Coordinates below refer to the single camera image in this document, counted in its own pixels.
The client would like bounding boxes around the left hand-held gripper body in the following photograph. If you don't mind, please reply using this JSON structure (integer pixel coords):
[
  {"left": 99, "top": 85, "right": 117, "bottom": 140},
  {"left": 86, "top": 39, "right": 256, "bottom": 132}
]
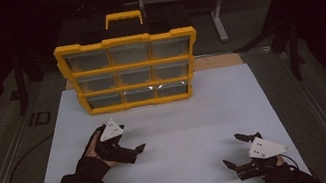
[{"left": 89, "top": 114, "right": 140, "bottom": 171}]

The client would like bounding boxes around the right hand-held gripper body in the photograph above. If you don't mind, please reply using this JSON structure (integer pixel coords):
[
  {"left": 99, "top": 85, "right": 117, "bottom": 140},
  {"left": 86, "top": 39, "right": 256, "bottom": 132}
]
[{"left": 230, "top": 132, "right": 295, "bottom": 183}]

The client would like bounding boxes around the clear plastic drawer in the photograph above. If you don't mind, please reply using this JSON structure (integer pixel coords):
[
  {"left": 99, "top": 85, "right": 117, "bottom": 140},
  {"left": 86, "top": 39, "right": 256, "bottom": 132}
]
[{"left": 122, "top": 85, "right": 157, "bottom": 105}]

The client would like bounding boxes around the yellow black drawer organizer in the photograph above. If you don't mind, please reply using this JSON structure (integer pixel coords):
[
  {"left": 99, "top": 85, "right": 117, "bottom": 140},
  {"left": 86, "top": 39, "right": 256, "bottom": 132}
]
[{"left": 48, "top": 0, "right": 208, "bottom": 122}]

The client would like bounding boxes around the person's left hand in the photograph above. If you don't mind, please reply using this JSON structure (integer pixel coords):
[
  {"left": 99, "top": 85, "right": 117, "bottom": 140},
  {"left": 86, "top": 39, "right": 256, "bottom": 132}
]
[{"left": 78, "top": 123, "right": 121, "bottom": 173}]

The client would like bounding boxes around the person's right hand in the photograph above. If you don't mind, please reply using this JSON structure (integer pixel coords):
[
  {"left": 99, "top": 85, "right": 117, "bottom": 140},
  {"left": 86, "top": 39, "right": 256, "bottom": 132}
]
[{"left": 258, "top": 153, "right": 296, "bottom": 183}]

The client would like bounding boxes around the grid of clear organizer drawers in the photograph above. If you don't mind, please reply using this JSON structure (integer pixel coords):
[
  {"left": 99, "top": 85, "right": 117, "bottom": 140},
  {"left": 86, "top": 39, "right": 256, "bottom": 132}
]
[{"left": 63, "top": 33, "right": 200, "bottom": 114}]

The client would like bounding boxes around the black stand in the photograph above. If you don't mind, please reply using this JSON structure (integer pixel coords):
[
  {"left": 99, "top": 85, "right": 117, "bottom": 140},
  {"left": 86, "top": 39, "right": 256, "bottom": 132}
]
[
  {"left": 228, "top": 12, "right": 311, "bottom": 92},
  {"left": 1, "top": 48, "right": 51, "bottom": 119}
]

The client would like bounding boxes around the grey metal stand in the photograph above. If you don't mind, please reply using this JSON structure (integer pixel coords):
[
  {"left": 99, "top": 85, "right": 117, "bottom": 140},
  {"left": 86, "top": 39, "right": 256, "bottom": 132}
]
[{"left": 136, "top": 0, "right": 240, "bottom": 57}]

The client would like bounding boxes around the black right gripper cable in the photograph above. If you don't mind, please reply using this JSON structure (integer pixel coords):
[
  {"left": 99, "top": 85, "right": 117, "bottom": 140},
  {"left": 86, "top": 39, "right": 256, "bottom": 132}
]
[{"left": 278, "top": 150, "right": 301, "bottom": 174}]

